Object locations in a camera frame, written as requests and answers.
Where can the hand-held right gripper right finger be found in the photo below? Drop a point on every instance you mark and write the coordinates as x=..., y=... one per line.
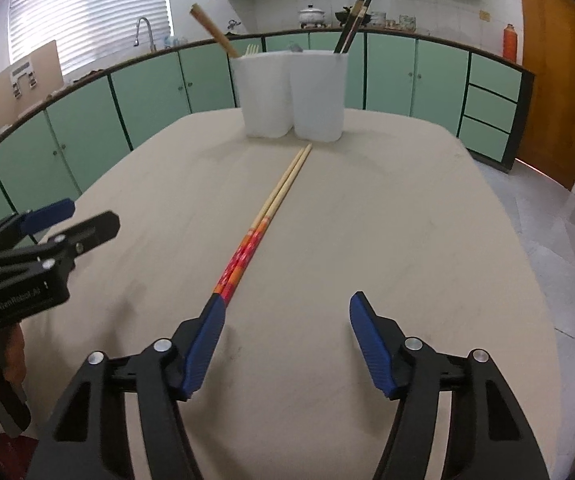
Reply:
x=372, y=345

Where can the patterned ceramic jar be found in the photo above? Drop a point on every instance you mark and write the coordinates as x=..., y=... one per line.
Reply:
x=407, y=22

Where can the white window blinds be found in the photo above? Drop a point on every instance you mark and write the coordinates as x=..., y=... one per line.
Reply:
x=92, y=10

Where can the white lidded pot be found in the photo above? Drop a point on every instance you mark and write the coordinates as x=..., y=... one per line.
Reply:
x=312, y=16

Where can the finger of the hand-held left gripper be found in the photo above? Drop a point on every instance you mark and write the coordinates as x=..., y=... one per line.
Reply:
x=47, y=212
x=94, y=227

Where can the translucent plastic bottle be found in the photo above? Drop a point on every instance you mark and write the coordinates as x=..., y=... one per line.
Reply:
x=175, y=41

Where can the dark cloth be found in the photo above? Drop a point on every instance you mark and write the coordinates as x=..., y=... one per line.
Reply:
x=89, y=74

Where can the metal kitchen faucet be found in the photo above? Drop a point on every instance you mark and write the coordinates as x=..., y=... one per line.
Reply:
x=140, y=22

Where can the green lower kitchen cabinets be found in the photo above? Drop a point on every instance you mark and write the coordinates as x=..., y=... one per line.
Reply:
x=407, y=75

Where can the red thermos flask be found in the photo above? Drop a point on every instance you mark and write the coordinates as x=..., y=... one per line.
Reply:
x=510, y=42

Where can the black chopstick red patterned end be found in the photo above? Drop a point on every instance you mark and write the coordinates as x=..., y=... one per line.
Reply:
x=357, y=10

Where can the small metal fixture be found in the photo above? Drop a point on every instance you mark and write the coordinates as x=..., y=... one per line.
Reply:
x=234, y=24

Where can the cream plastic fork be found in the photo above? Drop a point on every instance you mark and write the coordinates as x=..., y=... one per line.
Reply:
x=252, y=51

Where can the black wok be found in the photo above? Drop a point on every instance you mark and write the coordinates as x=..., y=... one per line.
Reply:
x=342, y=14

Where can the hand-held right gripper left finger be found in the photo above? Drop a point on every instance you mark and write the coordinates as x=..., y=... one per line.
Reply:
x=205, y=340

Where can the white two-compartment utensil holder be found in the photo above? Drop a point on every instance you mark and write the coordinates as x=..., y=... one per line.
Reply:
x=267, y=95

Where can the metal spoon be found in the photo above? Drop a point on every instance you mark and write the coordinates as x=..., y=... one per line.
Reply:
x=295, y=48

